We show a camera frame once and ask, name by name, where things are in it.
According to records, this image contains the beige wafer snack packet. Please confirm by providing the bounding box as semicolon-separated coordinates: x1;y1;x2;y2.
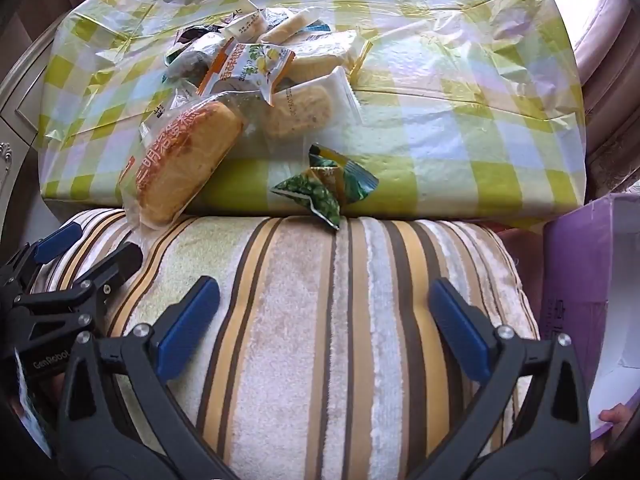
260;7;331;43

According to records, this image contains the large cake packet red label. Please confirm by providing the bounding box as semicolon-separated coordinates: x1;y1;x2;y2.
117;91;248;228

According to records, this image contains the purple cardboard box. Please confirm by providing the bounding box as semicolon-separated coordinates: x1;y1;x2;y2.
542;192;640;443

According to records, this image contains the clear round biscuit packet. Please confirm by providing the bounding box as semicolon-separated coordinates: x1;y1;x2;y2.
257;66;362;141

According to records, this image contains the mauve embroidered curtain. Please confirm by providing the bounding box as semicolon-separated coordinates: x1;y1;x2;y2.
570;0;640;196

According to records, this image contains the clear rice cracker packet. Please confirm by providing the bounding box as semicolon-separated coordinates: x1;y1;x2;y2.
280;30;373;83

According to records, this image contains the white cracker snack packet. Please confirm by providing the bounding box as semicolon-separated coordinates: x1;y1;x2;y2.
220;0;268;41

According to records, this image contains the white cabinet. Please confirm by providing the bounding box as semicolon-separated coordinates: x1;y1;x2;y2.
0;15;66;241

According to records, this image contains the yellow-green snack packet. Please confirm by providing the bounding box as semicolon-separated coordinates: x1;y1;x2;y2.
307;143;379;206

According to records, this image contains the orange-white fruit print packet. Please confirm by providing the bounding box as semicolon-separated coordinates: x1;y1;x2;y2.
197;42;296;106

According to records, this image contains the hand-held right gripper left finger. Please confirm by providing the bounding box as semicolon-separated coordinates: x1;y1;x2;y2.
56;276;241;480

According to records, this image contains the green checked plastic tablecloth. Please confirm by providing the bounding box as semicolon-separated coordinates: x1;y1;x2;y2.
37;0;588;221

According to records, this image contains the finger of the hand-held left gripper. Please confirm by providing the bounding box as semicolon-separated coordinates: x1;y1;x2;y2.
10;241;144;361
0;222;83;301

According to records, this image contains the dark snack packet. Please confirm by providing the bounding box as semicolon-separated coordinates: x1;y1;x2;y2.
175;25;221;43

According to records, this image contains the green pea snack packet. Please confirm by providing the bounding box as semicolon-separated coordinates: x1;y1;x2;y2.
270;170;343;231

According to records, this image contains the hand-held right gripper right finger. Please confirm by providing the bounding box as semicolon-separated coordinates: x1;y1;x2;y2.
400;278;593;480

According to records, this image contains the striped towel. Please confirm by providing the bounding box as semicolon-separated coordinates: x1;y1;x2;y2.
30;207;541;480

